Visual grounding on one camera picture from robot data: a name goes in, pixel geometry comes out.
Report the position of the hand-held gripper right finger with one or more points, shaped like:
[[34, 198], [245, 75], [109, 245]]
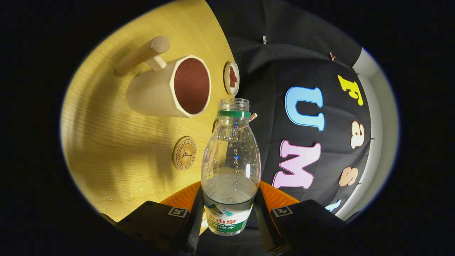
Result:
[[266, 227]]

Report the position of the clear plastic bottle green label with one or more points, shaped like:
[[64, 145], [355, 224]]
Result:
[[231, 199]]

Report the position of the red food piece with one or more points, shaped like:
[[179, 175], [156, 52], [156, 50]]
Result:
[[233, 76]]

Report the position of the round wooden coaster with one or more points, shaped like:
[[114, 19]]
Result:
[[184, 153]]

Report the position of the wooden table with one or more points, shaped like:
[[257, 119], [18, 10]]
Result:
[[117, 153]]

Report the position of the pink striped straw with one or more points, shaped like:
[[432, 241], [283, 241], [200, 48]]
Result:
[[252, 117]]

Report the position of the red cloth clip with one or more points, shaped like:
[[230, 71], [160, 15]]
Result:
[[332, 56]]

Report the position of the small white plate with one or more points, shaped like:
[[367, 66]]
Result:
[[226, 78]]

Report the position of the black backdrop cloth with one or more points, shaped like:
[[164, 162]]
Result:
[[277, 71]]

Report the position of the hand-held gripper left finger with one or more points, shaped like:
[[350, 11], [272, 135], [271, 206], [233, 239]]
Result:
[[193, 227]]

